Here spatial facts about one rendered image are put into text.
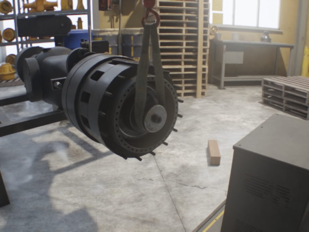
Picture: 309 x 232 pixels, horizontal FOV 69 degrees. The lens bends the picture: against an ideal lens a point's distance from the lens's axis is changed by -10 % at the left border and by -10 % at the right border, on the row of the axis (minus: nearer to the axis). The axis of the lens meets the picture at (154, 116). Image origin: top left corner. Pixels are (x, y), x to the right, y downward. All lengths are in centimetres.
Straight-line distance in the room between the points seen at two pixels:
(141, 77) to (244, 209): 74
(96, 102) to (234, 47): 496
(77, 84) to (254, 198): 106
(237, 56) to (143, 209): 468
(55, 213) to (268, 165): 155
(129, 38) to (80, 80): 308
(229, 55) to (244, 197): 497
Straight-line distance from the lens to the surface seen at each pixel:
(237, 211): 117
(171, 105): 140
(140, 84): 117
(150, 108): 120
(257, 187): 106
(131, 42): 441
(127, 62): 127
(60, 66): 205
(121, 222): 186
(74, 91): 143
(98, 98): 120
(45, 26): 375
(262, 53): 714
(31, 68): 241
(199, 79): 484
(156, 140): 140
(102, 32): 435
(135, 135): 138
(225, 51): 583
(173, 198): 207
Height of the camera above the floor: 127
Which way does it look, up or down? 19 degrees down
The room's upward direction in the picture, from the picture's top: straight up
